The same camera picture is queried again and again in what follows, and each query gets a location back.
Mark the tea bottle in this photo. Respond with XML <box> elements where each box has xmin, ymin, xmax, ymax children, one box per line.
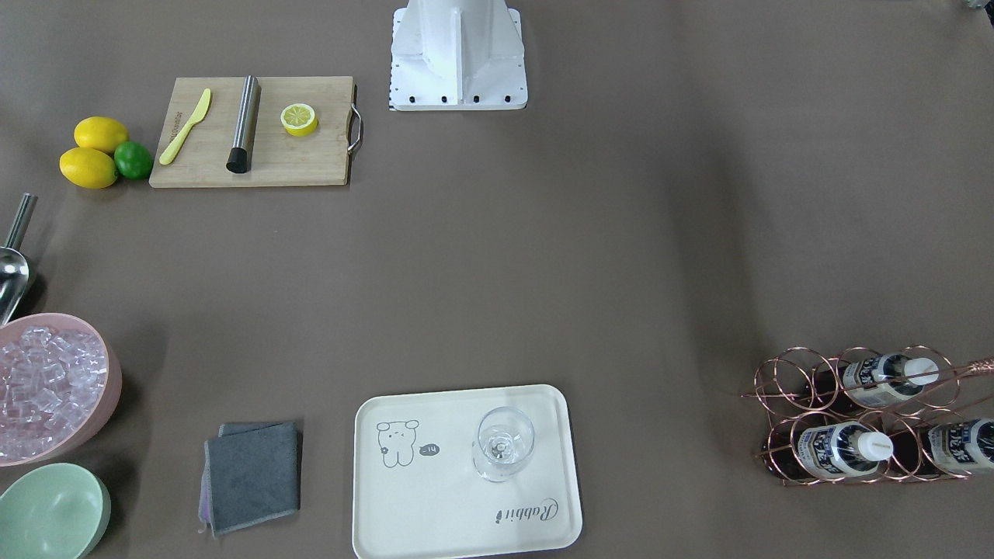
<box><xmin>813</xmin><ymin>352</ymin><xmax>940</xmax><ymax>415</ymax></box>
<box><xmin>761</xmin><ymin>421</ymin><xmax>892</xmax><ymax>484</ymax></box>
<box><xmin>891</xmin><ymin>418</ymin><xmax>993</xmax><ymax>477</ymax></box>

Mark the copper wire bottle basket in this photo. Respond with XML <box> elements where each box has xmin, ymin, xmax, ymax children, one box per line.
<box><xmin>749</xmin><ymin>345</ymin><xmax>992</xmax><ymax>486</ymax></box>

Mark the clear wine glass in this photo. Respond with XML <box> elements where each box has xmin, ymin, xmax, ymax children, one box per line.
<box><xmin>472</xmin><ymin>406</ymin><xmax>537</xmax><ymax>484</ymax></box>

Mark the cream rabbit tray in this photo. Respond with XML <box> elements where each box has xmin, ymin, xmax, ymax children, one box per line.
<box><xmin>352</xmin><ymin>384</ymin><xmax>583</xmax><ymax>558</ymax></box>

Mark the bamboo cutting board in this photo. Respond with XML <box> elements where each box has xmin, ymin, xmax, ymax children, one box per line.
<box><xmin>149</xmin><ymin>75</ymin><xmax>361</xmax><ymax>189</ymax></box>

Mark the half lemon slice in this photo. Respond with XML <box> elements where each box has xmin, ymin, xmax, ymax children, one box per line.
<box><xmin>280</xmin><ymin>102</ymin><xmax>319</xmax><ymax>137</ymax></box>

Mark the steel muddler black tip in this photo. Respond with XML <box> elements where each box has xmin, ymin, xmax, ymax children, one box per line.
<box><xmin>226</xmin><ymin>75</ymin><xmax>262</xmax><ymax>174</ymax></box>

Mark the grey folded cloth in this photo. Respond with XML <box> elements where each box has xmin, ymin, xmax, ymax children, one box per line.
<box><xmin>198</xmin><ymin>421</ymin><xmax>301</xmax><ymax>537</ymax></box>

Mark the yellow plastic knife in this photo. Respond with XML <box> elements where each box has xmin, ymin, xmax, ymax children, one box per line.
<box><xmin>158</xmin><ymin>89</ymin><xmax>213</xmax><ymax>165</ymax></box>

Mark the green lime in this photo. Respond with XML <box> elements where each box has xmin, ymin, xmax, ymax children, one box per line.
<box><xmin>113</xmin><ymin>141</ymin><xmax>154</xmax><ymax>180</ymax></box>

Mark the yellow lemon upper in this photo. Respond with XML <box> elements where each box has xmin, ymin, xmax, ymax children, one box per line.
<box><xmin>72</xmin><ymin>116</ymin><xmax>129</xmax><ymax>155</ymax></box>

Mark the yellow lemon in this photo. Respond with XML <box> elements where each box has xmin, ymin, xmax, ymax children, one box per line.
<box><xmin>72</xmin><ymin>116</ymin><xmax>129</xmax><ymax>155</ymax></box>
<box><xmin>59</xmin><ymin>148</ymin><xmax>118</xmax><ymax>189</ymax></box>

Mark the yellow lemon lower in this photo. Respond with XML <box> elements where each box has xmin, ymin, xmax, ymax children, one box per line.
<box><xmin>59</xmin><ymin>148</ymin><xmax>118</xmax><ymax>189</ymax></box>

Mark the pink ice bucket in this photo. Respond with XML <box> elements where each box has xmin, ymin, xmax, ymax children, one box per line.
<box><xmin>1</xmin><ymin>314</ymin><xmax>122</xmax><ymax>467</ymax></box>

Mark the steel ice scoop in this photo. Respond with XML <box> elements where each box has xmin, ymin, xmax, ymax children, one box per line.
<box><xmin>1</xmin><ymin>193</ymin><xmax>38</xmax><ymax>326</ymax></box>

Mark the green bowl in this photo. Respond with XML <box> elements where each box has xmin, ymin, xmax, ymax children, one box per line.
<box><xmin>1</xmin><ymin>463</ymin><xmax>111</xmax><ymax>558</ymax></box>

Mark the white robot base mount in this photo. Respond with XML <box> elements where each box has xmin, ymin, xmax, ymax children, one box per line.
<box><xmin>388</xmin><ymin>1</ymin><xmax>529</xmax><ymax>111</ymax></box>

